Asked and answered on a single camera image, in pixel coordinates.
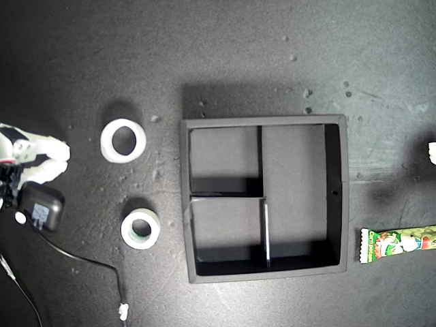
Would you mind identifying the large white tape roll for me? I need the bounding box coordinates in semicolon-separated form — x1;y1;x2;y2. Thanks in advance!
99;117;148;166

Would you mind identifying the small white tape roll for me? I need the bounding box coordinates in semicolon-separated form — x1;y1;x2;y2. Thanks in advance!
120;208;161;251

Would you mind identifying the thin black and white cable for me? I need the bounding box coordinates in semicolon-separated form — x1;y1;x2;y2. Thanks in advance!
0;253;44;327

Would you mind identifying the green printed snack bar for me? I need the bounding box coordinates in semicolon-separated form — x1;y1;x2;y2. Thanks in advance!
359;224;436;265

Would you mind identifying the black compartment tray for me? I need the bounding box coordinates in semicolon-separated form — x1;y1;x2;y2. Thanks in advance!
179;114;349;285

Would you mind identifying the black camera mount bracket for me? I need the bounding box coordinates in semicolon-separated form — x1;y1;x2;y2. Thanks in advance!
0;163;23;209

